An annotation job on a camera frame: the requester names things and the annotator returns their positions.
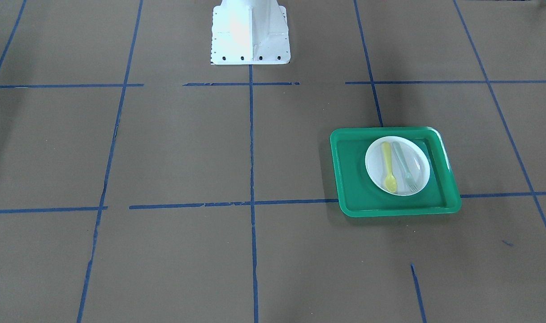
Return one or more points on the yellow plastic spoon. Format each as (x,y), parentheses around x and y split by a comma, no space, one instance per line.
(390,182)

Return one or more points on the green plastic tray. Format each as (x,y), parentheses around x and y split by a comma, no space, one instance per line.
(359,197)

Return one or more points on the white round plate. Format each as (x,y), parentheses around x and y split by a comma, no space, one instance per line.
(417,161)

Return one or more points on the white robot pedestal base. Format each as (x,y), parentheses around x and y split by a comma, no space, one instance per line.
(248,32)

